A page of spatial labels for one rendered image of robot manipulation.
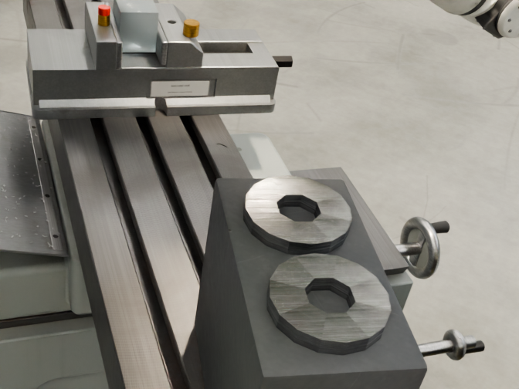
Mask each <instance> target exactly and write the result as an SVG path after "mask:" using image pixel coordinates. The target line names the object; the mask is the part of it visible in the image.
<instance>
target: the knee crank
mask: <svg viewBox="0 0 519 389"><path fill-rule="evenodd" d="M418 346H419V349H420V351H421V353H422V355H423V357H429V356H433V355H438V354H442V353H445V354H446V355H447V356H448V357H449V358H450V359H451V360H461V359H463V357H464V356H465V354H468V353H477V352H483V351H484V348H485V345H484V343H483V341H482V340H476V339H475V337H474V336H473V335H469V336H464V337H463V335H462V334H461V333H460V332H459V331H458V330H454V329H450V330H447V331H446V332H445V333H444V335H443V340H439V341H434V342H430V343H421V344H418Z"/></svg>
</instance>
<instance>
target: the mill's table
mask: <svg viewBox="0 0 519 389"><path fill-rule="evenodd" d="M85 2H104V3H105V2H106V3H110V7H111V10H112V12H113V10H114V0H23V13H24V17H25V23H26V27H27V29H85ZM48 122H49V129H50V132H51V135H52V139H53V146H54V149H55V152H56V159H57V163H58V166H59V172H60V176H61V180H62V183H63V190H64V193H65V197H66V203H67V207H68V210H69V214H70V220H71V224H72V227H73V234H74V237H75V241H76V247H77V251H78V254H79V258H80V264H81V268H82V271H83V278H84V281H85V285H86V291H87V295H88V298H89V302H90V308H91V312H92V315H93V321H94V326H95V329H96V332H97V339H98V343H99V346H100V352H101V356H102V359H103V365H104V370H105V373H106V376H107V383H108V387H109V389H205V384H204V379H203V374H202V365H201V360H200V355H199V350H198V341H197V336H196V331H195V314H196V309H197V303H198V293H199V288H200V282H201V277H202V267H203V261H204V255H205V246H206V240H207V234H208V229H209V219H210V214H211V208H212V198H213V192H214V187H215V181H216V179H218V178H253V176H252V175H251V173H250V172H249V169H248V167H247V166H246V163H245V161H244V160H243V158H242V156H241V154H240V152H239V151H238V149H237V147H236V145H235V143H234V141H233V139H232V138H231V136H230V134H229V132H228V130H227V128H226V126H225V124H224V123H223V121H222V118H221V117H220V116H219V114H214V115H188V116H167V115H166V112H164V111H163V110H156V111H155V117H111V118H84V119H58V120H48Z"/></svg>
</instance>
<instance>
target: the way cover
mask: <svg viewBox="0 0 519 389"><path fill-rule="evenodd" d="M13 115H14V116H13ZM16 115H18V116H16ZM23 117H25V118H23ZM28 117H30V119H29V118H28ZM9 118H10V120H9ZM18 119H20V120H18ZM29 120H30V122H29ZM12 121H13V122H12ZM28 122H29V123H28ZM9 127H10V128H9ZM32 128H33V129H34V130H32ZM0 131H1V132H0V135H1V136H0V252H15V253H25V254H34V255H52V256H62V257H68V256H69V255H68V252H67V248H66V241H65V237H64V234H63V227H62V226H61V224H62V223H61V219H60V215H59V209H58V204H57V200H56V194H55V190H54V187H53V180H52V176H51V172H50V168H49V162H48V157H47V153H46V147H45V143H44V140H43V135H42V128H41V125H40V121H39V120H38V119H36V118H34V117H33V116H31V115H27V114H22V113H13V112H8V111H4V110H0ZM27 134H28V135H27ZM36 135H37V136H36ZM23 140H25V142H24V141H23ZM30 141H31V142H32V143H30ZM10 143H12V144H10ZM24 145H25V146H24ZM9 148H11V149H13V150H11V149H9ZM16 148H17V150H16ZM10 151H11V152H10ZM5 158H6V159H7V161H6V160H5ZM42 159H43V160H42ZM41 160H42V161H41ZM44 161H46V162H44ZM7 164H8V165H9V166H8V165H7ZM40 164H41V167H40V166H39V165H40ZM14 165H15V167H14ZM25 172H27V173H25ZM17 174H18V175H17ZM34 174H35V175H36V176H34ZM13 175H14V176H13ZM31 178H32V179H31ZM33 182H34V184H32V183H33ZM3 185H5V186H3ZM36 185H42V186H38V187H36ZM2 188H3V189H4V190H6V191H5V192H4V191H2ZM24 195H25V197H23V196H24ZM5 196H7V198H6V197H5ZM12 196H15V197H12ZM19 198H21V199H19ZM41 198H43V199H44V201H43V200H42V199H41ZM16 201H17V203H16ZM17 204H20V205H17ZM5 208H6V209H7V210H5ZM14 208H15V209H14ZM8 209H9V210H8ZM53 210H54V211H53ZM34 211H35V212H36V213H34ZM46 212H47V213H46ZM25 215H27V216H28V217H25ZM6 217H7V219H6V221H7V222H6V221H5V218H6ZM15 217H16V218H17V219H16V218H15ZM46 219H47V220H49V222H48V221H47V220H46ZM37 225H38V226H39V227H37ZM1 231H2V232H1ZM58 232H59V233H60V234H58ZM35 233H36V234H38V235H35ZM16 234H18V235H16ZM13 235H14V236H13ZM19 235H21V237H19ZM42 235H44V236H47V237H43V236H42ZM12 236H13V238H11V237H12ZM30 242H33V243H30ZM47 242H48V243H49V244H50V245H52V246H53V247H51V246H50V247H49V244H48V243H47Z"/></svg>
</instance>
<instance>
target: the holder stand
mask: <svg viewBox="0 0 519 389"><path fill-rule="evenodd" d="M195 331H196V336H197V341H198V350H199V355H200V360H201V365H202V374H203V379H204V384H205V389H419V388H420V386H421V384H422V381H423V379H424V377H425V375H426V372H427V365H426V362H425V360H424V358H423V355H422V353H421V351H420V349H419V346H418V344H417V342H416V339H415V337H414V336H413V334H412V331H411V329H410V327H409V324H408V322H407V320H406V318H405V315H404V313H403V312H402V308H401V306H400V305H399V301H398V300H397V298H396V296H395V293H394V291H393V289H392V286H391V284H390V282H389V280H388V277H387V275H386V274H385V270H384V269H383V267H382V264H381V262H380V260H379V258H378V255H377V253H376V251H375V248H374V246H373V244H372V243H371V239H370V238H369V236H368V233H367V231H366V229H365V226H364V224H363V222H362V220H361V217H360V215H359V214H358V210H357V208H356V207H355V205H354V202H353V200H352V198H351V195H350V193H349V191H348V189H347V186H346V184H345V183H344V181H343V180H341V179H309V178H302V177H296V176H290V175H284V176H277V177H270V178H218V179H216V181H215V187H214V192H213V198H212V208H211V214H210V219H209V229H208V234H207V240H206V246H205V255H204V261H203V267H202V277H201V282H200V288H199V293H198V303H197V309H196V314H195Z"/></svg>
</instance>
